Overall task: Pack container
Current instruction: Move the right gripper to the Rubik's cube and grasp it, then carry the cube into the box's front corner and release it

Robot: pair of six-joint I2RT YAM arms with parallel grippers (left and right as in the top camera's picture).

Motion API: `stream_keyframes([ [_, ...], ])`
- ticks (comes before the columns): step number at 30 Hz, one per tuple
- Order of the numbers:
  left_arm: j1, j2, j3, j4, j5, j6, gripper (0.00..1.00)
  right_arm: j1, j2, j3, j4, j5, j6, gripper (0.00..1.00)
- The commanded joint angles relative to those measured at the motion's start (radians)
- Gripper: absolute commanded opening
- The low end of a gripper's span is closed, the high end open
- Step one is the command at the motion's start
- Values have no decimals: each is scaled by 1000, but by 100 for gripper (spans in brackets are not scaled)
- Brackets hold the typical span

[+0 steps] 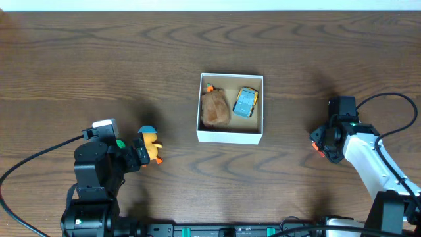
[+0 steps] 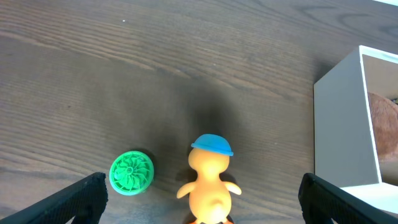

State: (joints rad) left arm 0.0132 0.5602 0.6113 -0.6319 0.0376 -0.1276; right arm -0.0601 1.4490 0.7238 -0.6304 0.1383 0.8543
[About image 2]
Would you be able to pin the brown plush toy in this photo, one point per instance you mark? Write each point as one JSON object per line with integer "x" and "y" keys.
{"x": 384, "y": 120}

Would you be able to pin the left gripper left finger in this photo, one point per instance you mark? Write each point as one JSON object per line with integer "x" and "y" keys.
{"x": 82, "y": 202}

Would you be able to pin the green round spinner toy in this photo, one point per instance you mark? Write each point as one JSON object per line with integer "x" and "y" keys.
{"x": 131, "y": 173}

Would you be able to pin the white cardboard box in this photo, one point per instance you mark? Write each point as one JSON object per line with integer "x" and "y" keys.
{"x": 345, "y": 147}

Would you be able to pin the orange duck toy blue hat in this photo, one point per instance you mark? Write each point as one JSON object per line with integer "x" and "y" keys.
{"x": 210, "y": 197}

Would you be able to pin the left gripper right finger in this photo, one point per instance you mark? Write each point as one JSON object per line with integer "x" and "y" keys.
{"x": 324, "y": 203}

